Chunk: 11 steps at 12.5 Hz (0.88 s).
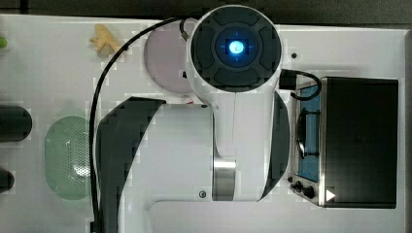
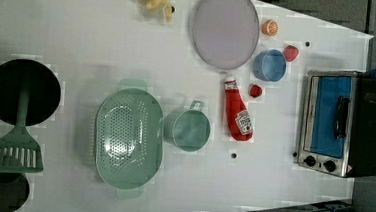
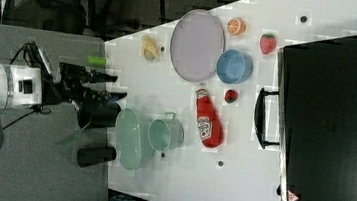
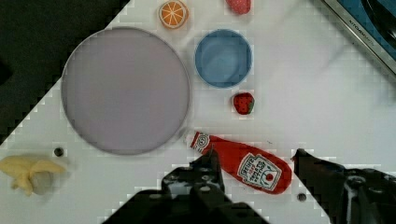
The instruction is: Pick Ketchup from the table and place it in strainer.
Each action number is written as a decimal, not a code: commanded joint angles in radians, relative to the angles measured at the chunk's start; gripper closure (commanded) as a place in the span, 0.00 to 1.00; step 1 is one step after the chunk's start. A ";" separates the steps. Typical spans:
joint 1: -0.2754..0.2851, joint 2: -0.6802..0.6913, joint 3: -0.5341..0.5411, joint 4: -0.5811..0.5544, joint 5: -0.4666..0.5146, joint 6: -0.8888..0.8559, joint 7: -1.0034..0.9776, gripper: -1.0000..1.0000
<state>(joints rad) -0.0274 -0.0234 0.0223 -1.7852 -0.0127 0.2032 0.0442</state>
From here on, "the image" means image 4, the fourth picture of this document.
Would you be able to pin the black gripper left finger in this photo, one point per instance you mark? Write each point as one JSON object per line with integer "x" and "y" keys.
{"x": 205, "y": 171}

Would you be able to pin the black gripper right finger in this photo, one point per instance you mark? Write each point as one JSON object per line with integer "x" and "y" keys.
{"x": 348, "y": 196}

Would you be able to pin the red plush ketchup bottle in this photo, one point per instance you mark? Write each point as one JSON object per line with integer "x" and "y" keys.
{"x": 250, "y": 165}

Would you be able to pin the small red strawberry toy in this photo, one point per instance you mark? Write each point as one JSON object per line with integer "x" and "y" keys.
{"x": 243, "y": 103}

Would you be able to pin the large grey round plate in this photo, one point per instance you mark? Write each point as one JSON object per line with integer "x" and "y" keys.
{"x": 126, "y": 91}

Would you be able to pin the blue bowl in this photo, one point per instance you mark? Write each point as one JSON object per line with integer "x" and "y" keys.
{"x": 223, "y": 58}

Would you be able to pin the peeled banana toy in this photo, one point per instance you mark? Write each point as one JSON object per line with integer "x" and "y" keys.
{"x": 22, "y": 169}

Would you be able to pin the black toaster oven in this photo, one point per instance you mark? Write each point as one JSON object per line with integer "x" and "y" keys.
{"x": 373, "y": 23}

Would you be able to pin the orange slice toy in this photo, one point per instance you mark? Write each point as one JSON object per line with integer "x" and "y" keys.
{"x": 173, "y": 14}

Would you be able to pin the large plush strawberry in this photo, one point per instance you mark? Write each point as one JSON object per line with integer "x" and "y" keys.
{"x": 240, "y": 7}

